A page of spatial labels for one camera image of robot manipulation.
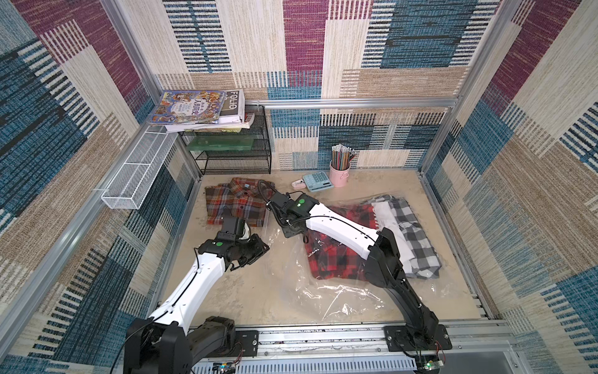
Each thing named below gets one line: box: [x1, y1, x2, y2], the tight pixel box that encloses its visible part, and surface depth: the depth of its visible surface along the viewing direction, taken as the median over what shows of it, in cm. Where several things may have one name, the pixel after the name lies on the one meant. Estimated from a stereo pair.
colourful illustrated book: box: [148, 89, 227, 125], surface depth 83 cm
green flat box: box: [186, 134, 255, 152], surface depth 102 cm
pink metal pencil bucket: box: [329, 159, 352, 188], surface depth 111 cm
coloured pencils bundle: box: [330, 143, 356, 171], surface depth 110 cm
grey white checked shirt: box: [364, 194, 443, 280], surface depth 93 cm
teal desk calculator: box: [302, 171, 335, 193], surface depth 117 cm
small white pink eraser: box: [291, 179, 307, 190], surface depth 117 cm
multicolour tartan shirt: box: [204, 176, 275, 227], surface depth 108 cm
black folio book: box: [218, 88, 246, 124], surface depth 84 cm
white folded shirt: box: [371, 201, 416, 274], surface depth 96 cm
